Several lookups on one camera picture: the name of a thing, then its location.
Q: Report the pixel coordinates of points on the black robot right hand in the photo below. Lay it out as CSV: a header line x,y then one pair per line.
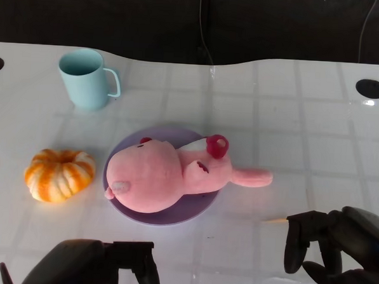
x,y
356,233

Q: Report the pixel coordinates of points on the orange white striped pumpkin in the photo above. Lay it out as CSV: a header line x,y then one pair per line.
x,y
59,176

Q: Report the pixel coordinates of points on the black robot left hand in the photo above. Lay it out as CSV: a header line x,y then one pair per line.
x,y
78,263

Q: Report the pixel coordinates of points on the lavender round plate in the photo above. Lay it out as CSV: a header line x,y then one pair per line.
x,y
160,218

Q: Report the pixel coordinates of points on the small yellow wooden stick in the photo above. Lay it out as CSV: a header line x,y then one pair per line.
x,y
277,220

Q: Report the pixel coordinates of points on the pink plush doll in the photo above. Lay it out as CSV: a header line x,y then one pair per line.
x,y
149,175

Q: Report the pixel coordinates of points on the thin black antenna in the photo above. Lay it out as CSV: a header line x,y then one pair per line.
x,y
5,274

